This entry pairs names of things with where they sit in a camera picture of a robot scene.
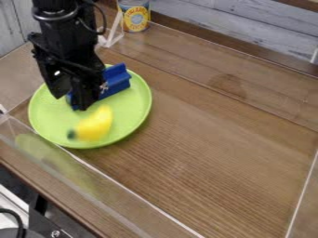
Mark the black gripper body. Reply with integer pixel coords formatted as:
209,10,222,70
26,12,104,81

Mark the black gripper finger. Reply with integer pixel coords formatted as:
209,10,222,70
41,66,70,99
69,70,104,111

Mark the yellow toy banana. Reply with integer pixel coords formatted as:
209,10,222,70
66,105,113,141

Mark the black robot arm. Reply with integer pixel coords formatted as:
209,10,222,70
26,0,106,111

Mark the green round plate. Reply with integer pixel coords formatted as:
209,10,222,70
26,71,152,149

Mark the blue plastic block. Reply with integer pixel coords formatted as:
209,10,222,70
65,63,132,107

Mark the yellow labelled tin can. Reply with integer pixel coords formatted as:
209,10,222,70
116,0,149,33

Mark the clear acrylic corner bracket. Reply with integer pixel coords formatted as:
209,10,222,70
97,12,124,48

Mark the clear acrylic barrier wall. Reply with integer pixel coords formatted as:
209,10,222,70
0,114,202,238

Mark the black cable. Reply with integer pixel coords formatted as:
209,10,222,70
0,207,26,238

